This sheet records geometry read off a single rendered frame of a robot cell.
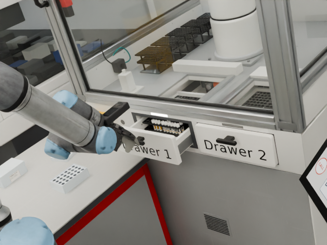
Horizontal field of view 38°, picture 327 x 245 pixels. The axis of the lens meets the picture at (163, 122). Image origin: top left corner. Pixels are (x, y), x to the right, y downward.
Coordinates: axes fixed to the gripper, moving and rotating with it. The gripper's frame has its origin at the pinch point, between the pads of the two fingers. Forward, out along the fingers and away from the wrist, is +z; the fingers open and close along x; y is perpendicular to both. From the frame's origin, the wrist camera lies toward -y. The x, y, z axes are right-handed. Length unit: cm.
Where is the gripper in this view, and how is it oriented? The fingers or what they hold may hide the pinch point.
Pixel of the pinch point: (133, 140)
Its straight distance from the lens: 166.2
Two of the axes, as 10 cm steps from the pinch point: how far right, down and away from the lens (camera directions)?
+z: 5.5, 4.2, 7.2
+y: -3.7, 9.0, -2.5
